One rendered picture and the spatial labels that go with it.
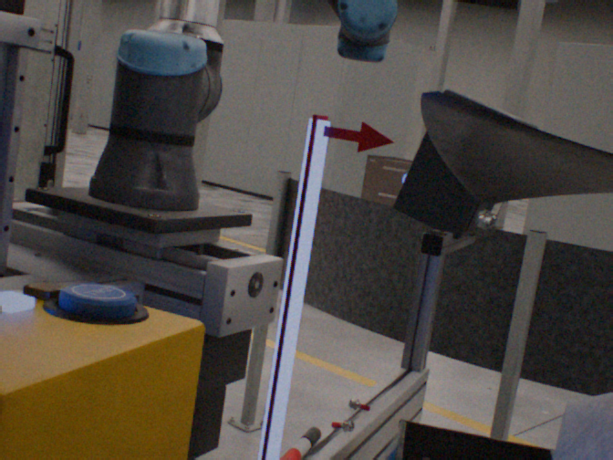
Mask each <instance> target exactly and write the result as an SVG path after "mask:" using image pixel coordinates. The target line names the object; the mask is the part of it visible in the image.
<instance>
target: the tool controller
mask: <svg viewBox="0 0 613 460"><path fill-rule="evenodd" d="M443 93H444V94H446V95H449V96H451V97H454V98H456V99H459V100H462V101H464V102H467V103H469V104H472V105H474V106H476V107H478V108H481V109H484V110H488V111H490V112H492V113H495V114H497V115H500V116H503V117H505V118H507V119H510V120H514V121H517V122H520V123H523V124H524V125H527V126H530V127H533V128H536V129H537V125H536V124H534V123H532V122H530V121H527V120H524V119H521V118H519V117H517V116H515V115H513V114H511V113H508V112H506V111H504V110H500V109H498V108H496V107H494V106H492V105H489V104H487V103H485V102H482V101H480V100H478V99H474V98H471V97H468V96H466V95H463V94H461V93H459V92H456V91H453V90H451V89H446V90H445V91H444V92H443ZM503 203H504V202H500V203H495V204H488V203H486V202H484V201H482V200H479V199H477V198H475V197H474V196H473V195H471V194H470V193H469V191H468V190H467V189H466V188H465V187H464V186H463V185H462V183H461V182H460V181H459V180H458V179H457V177H456V176H455V175H454V174H453V172H452V171H451V170H450V168H449V167H448V166H447V164H446V163H445V161H444V160H443V159H442V157H441V156H440V154H439V153H438V151H437V150H436V148H435V146H434V145H433V143H432V141H431V138H430V136H429V134H428V132H427V130H426V131H425V134H424V136H423V138H422V140H421V144H420V146H419V148H418V150H417V152H416V154H415V156H414V159H413V161H412V163H411V165H410V168H409V170H408V172H407V174H406V177H405V179H404V181H403V183H402V186H401V188H400V190H399V192H398V195H397V197H396V199H395V201H394V204H393V209H394V210H395V211H397V212H399V213H401V214H404V215H406V216H408V217H410V218H412V219H414V220H416V221H418V222H420V223H422V224H424V225H427V226H428V227H430V228H432V230H433V229H436V230H440V231H442V232H449V233H453V236H452V238H453V239H454V240H459V239H462V238H464V237H466V236H468V235H473V234H475V233H478V232H481V231H483V230H486V229H487V228H492V227H493V225H494V222H495V221H496V220H497V217H498V216H497V215H498V214H499V212H500V209H501V207H502V205H503Z"/></svg>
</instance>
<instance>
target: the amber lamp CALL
mask: <svg viewBox="0 0 613 460"><path fill-rule="evenodd" d="M61 288H65V287H64V286H60V285H57V284H53V283H49V282H46V281H43V282H38V283H34V284H29V285H24V289H23V294H24V295H26V296H29V297H32V298H38V299H42V300H45V301H46V300H47V299H48V298H56V297H59V293H60V291H61V290H60V289H61Z"/></svg>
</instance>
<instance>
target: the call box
mask: <svg viewBox="0 0 613 460"><path fill-rule="evenodd" d="M58 301H59V297H56V298H48V299H47V300H46V301H45V300H42V299H38V298H35V306H34V307H33V308H29V309H25V310H21V311H17V312H13V313H9V312H5V311H3V310H2V312H1V315H0V460H187V457H188V450H189V443H190V437H191V430H192V418H193V411H194V405H195V398H196V392H197V384H198V378H199V371H200V365H201V357H202V351H203V339H204V332H205V326H204V324H203V323H202V322H200V321H199V320H197V319H190V318H186V317H184V316H180V315H176V314H172V313H169V312H166V311H162V310H158V309H155V308H149V307H145V306H142V305H141V304H139V303H136V308H135V315H132V316H128V317H124V318H94V317H87V316H81V315H77V314H73V313H70V312H66V311H65V310H62V309H60V308H59V307H58Z"/></svg>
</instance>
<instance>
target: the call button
mask: <svg viewBox="0 0 613 460"><path fill-rule="evenodd" d="M60 290H61V291H60V293H59V301H58V307H59V308H60V309H62V310H65V311H66V312H70V313H73V314H77V315H81V316H87V317H94V318H124V317H128V316H132V315H135V308H136V298H135V297H134V296H133V295H136V294H137V293H133V292H129V291H128V290H125V289H123V288H119V287H112V286H106V285H101V284H99V283H95V282H91V283H87V284H76V285H70V286H67V287H65V288H61V289H60Z"/></svg>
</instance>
